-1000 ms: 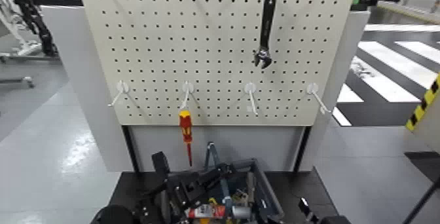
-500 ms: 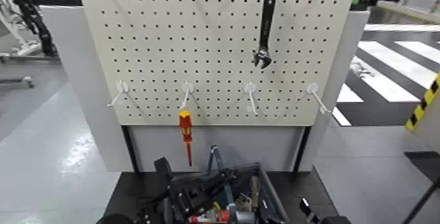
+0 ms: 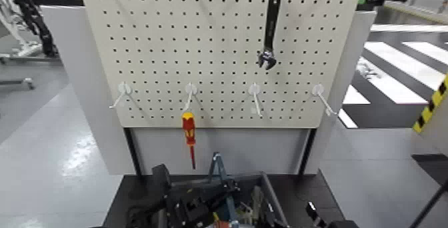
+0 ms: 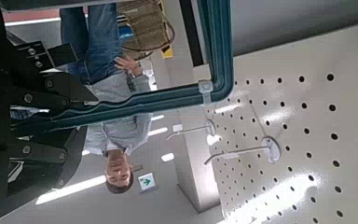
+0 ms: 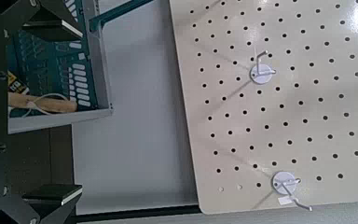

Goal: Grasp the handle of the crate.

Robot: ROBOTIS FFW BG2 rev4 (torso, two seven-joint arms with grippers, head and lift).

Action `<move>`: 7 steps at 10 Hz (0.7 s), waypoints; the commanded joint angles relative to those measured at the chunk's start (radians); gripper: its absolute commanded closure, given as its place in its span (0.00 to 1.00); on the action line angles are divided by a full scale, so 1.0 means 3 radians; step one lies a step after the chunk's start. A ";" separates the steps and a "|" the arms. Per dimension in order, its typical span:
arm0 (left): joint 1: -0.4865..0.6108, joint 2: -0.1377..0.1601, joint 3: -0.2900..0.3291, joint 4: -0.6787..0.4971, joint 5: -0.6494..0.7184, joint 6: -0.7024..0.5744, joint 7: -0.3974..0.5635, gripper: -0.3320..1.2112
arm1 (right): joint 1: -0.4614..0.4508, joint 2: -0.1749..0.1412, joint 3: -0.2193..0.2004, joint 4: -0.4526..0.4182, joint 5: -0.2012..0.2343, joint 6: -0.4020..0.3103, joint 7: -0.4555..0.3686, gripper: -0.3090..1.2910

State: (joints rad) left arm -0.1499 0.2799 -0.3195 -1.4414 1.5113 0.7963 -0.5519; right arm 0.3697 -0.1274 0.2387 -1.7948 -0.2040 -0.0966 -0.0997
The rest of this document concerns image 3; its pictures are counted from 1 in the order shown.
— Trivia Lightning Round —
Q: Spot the small white grey tool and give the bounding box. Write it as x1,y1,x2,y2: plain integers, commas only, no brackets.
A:
239,203,253,223

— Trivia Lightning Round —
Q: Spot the red white tool package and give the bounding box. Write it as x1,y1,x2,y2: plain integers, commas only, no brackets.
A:
206,220,239,228

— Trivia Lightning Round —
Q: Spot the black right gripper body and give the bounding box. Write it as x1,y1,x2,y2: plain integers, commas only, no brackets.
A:
326,219,361,228

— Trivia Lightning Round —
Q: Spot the white perforated pegboard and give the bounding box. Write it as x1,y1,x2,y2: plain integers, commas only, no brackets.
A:
78,0,361,129

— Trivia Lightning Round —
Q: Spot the black stand leg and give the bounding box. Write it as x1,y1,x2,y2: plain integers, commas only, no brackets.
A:
409,180,448,228

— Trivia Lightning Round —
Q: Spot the grey bar with caster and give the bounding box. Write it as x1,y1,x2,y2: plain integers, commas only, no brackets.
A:
0,77,37,91

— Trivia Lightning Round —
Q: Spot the white machine frame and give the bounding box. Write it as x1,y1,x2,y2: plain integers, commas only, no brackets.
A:
0,0,45,65

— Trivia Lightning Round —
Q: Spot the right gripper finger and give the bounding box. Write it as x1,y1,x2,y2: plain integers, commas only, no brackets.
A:
262,201,286,228
305,201,325,228

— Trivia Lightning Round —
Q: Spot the blue grey crate handle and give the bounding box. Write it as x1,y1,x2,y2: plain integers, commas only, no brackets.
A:
209,152,241,228

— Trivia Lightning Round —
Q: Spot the black cable chain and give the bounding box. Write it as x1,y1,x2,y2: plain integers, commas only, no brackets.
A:
7,0,59,59

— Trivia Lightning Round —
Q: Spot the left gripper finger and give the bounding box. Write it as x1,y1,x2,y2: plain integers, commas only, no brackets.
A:
150,163,173,202
195,183,241,208

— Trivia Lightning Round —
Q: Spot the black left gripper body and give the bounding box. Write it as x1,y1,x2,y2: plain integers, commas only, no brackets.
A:
167,191,215,228

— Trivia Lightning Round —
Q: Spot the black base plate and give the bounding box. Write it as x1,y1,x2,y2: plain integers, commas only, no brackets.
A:
411,153,448,187

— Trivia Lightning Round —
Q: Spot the yellow black striped barrier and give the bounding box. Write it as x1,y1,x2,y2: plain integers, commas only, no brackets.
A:
412,73,448,157

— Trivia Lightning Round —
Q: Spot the black partition post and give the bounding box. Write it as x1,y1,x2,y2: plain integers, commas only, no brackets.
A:
124,127,143,177
298,128,317,176

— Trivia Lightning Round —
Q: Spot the white partition panel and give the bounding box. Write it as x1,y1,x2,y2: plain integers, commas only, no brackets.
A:
41,5,377,176

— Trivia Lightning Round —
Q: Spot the red yellow screwdriver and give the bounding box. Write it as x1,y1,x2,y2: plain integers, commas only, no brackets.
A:
181,111,197,170

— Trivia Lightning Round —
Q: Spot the grey blue plastic crate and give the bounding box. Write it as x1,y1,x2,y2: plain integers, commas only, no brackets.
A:
153,172,289,228

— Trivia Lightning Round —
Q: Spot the white pegboard hook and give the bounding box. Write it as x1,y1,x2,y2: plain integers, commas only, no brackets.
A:
109,81,133,110
181,82,199,113
311,83,339,117
247,83,264,118

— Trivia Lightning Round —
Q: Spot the black adjustable wrench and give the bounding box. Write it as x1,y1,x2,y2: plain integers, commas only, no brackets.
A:
258,0,282,71

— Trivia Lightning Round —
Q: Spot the wooden handle hammer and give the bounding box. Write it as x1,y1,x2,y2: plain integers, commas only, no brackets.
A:
251,185,263,219

